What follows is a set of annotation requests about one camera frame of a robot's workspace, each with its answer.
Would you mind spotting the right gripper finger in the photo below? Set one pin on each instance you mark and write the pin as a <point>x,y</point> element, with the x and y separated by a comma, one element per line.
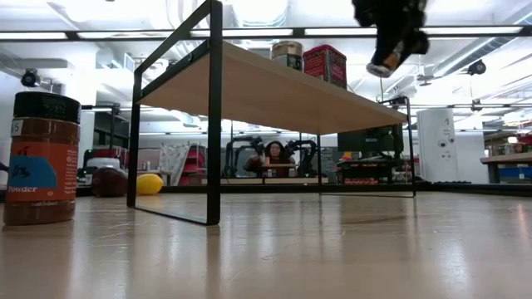
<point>415,41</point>
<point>384,43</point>

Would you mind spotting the red spice tin box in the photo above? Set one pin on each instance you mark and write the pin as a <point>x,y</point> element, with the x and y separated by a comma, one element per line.
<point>324,66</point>

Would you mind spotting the orange label spice jar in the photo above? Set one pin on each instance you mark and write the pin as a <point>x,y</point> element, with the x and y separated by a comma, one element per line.
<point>41,166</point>

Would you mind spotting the black background robot arm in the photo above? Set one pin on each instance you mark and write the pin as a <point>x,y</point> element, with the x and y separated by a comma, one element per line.
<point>237,149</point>
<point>305,151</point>

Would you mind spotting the black computer monitor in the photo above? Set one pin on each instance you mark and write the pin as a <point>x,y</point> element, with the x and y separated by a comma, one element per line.
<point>365,141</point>

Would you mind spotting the white tall cabinet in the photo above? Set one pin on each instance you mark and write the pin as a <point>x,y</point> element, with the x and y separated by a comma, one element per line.
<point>436,158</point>

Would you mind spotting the background wooden table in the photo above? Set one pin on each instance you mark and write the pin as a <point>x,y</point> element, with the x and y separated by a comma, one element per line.
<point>507,159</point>

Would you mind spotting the person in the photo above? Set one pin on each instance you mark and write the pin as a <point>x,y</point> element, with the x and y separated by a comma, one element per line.
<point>274,153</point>

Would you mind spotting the blue storage bin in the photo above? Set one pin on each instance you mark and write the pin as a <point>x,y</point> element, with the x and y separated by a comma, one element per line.
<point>515,174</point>

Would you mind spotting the red rolling cart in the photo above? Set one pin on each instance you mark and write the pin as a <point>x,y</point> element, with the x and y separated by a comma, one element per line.
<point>193,160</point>

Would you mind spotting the yellow lemon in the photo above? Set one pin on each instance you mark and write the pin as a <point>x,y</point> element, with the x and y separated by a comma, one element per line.
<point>149,184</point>

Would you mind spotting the dark red round fruit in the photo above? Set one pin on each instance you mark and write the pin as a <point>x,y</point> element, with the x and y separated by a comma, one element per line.
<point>109,182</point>

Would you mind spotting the black round mounted camera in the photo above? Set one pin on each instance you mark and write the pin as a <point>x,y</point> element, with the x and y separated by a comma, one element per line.
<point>477,67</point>
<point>30,79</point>

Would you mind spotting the black overhead frame bar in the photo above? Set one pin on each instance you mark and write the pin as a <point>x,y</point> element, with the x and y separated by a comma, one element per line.
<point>299,31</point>

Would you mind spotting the wooden shelf black metal frame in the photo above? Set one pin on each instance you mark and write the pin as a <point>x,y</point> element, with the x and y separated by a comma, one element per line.
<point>270,95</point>

